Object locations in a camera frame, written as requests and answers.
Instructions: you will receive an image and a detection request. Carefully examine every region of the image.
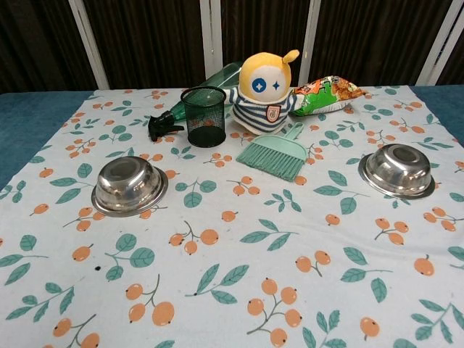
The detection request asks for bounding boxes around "steel bowl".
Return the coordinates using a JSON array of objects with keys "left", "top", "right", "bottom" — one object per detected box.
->
[
  {"left": 357, "top": 143, "right": 436, "bottom": 199},
  {"left": 91, "top": 156, "right": 170, "bottom": 218}
]

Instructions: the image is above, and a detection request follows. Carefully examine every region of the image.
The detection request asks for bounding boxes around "teal mini brush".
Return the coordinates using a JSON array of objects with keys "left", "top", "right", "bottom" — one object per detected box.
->
[{"left": 236, "top": 122, "right": 307, "bottom": 183}]

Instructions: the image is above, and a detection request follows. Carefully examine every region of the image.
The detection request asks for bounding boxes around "black mesh pen holder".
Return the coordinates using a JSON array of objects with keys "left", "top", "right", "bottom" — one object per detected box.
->
[{"left": 180, "top": 86, "right": 228, "bottom": 149}]

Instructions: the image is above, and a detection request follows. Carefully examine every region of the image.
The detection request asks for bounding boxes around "fruit and leaf print tablecloth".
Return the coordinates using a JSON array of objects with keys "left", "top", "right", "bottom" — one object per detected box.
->
[{"left": 0, "top": 85, "right": 464, "bottom": 348}]

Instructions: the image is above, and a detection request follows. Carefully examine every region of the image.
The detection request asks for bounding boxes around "yellow plush toy striped shirt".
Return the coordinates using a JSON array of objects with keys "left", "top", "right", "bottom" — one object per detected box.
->
[{"left": 221, "top": 49, "right": 301, "bottom": 136}]

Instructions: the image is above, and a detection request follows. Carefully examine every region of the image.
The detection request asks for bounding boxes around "green spray bottle black nozzle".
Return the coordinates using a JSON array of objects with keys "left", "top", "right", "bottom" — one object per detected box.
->
[{"left": 147, "top": 61, "right": 244, "bottom": 143}]

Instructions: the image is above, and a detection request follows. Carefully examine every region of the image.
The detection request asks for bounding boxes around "green orange snack bag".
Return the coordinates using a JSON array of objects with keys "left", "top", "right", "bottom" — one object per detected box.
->
[{"left": 289, "top": 75, "right": 371, "bottom": 117}]

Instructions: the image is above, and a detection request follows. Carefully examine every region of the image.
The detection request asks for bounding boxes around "white frame post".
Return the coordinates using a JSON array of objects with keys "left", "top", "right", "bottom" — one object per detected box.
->
[
  {"left": 299, "top": 0, "right": 324, "bottom": 85},
  {"left": 415, "top": 0, "right": 464, "bottom": 87},
  {"left": 67, "top": 0, "right": 110, "bottom": 91},
  {"left": 200, "top": 0, "right": 223, "bottom": 85}
]

